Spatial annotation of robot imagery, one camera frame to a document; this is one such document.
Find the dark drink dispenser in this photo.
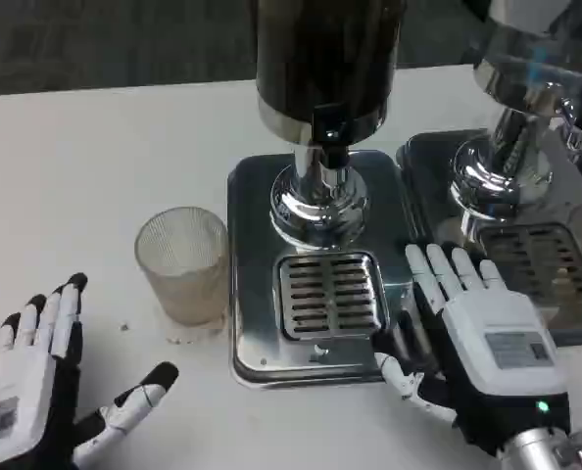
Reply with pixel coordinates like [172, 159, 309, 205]
[254, 0, 404, 254]

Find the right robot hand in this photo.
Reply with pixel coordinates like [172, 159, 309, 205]
[372, 243, 572, 460]

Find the steel drip tray base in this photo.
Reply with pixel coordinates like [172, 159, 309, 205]
[225, 150, 422, 391]
[395, 127, 582, 348]

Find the clear drink dispenser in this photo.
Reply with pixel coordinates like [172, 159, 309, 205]
[448, 0, 582, 222]

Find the clear ribbed glass cup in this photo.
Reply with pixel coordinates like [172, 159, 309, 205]
[133, 206, 230, 328]

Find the steel drip grid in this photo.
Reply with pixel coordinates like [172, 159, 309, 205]
[274, 250, 388, 342]
[475, 221, 582, 308]

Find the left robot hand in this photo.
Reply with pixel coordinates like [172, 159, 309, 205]
[0, 272, 180, 470]

